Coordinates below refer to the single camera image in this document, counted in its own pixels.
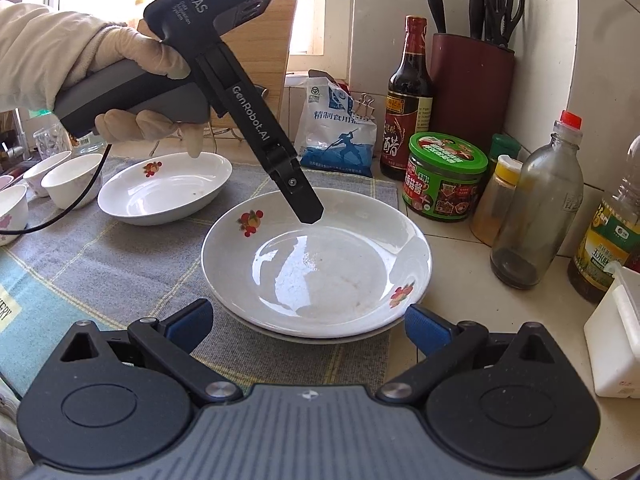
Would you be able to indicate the white oval floral dish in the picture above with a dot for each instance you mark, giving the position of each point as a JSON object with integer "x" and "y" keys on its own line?
{"x": 164, "y": 189}

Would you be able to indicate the bamboo cutting board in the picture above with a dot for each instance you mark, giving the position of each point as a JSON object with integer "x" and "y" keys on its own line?
{"x": 261, "y": 46}

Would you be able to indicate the plain white bowl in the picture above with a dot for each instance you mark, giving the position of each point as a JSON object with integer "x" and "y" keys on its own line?
{"x": 67, "y": 181}

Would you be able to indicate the white plastic box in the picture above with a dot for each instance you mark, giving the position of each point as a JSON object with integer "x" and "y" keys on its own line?
{"x": 613, "y": 337}

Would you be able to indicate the grey teal checked towel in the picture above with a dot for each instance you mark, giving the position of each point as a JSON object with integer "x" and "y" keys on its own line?
{"x": 89, "y": 266}

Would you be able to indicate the empty glass bottle red cap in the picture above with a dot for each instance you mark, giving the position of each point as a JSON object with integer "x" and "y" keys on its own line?
{"x": 547, "y": 197}

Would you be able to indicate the white blue salt bag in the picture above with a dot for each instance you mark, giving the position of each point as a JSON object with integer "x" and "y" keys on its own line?
{"x": 331, "y": 136}

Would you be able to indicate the left gloved hand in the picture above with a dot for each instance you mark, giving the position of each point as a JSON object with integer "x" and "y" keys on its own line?
{"x": 44, "y": 51}

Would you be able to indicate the black scissors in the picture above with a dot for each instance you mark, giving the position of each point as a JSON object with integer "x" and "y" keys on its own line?
{"x": 501, "y": 18}

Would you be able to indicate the small white floral bowl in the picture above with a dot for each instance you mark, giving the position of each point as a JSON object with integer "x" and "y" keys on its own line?
{"x": 13, "y": 208}

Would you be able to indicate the white bowl pink flowers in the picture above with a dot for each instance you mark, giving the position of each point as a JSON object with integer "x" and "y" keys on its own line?
{"x": 33, "y": 177}

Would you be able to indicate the clear drinking glass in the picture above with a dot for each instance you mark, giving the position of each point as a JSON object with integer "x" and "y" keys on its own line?
{"x": 52, "y": 140}

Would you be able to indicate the yellow lid spice jar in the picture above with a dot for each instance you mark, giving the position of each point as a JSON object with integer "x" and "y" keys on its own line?
{"x": 495, "y": 201}

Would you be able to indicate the dark red knife block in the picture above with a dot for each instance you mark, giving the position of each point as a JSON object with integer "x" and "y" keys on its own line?
{"x": 473, "y": 81}

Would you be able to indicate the cooking oil bottle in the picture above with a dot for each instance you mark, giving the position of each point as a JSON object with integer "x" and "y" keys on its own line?
{"x": 612, "y": 234}

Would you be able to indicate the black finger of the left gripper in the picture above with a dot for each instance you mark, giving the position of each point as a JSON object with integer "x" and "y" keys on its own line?
{"x": 300, "y": 194}

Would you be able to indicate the dark vinegar bottle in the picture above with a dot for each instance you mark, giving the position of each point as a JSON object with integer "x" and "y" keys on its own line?
{"x": 409, "y": 101}

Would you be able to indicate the green lid sauce jar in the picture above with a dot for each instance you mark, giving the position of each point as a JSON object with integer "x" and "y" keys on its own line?
{"x": 442, "y": 176}

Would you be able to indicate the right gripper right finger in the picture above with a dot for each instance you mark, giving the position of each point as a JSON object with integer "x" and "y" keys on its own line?
{"x": 447, "y": 348}

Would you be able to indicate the large white floral plate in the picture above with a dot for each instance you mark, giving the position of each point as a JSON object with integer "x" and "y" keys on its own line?
{"x": 350, "y": 275}

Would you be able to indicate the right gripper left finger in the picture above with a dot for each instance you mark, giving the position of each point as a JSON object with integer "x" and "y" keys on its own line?
{"x": 166, "y": 346}

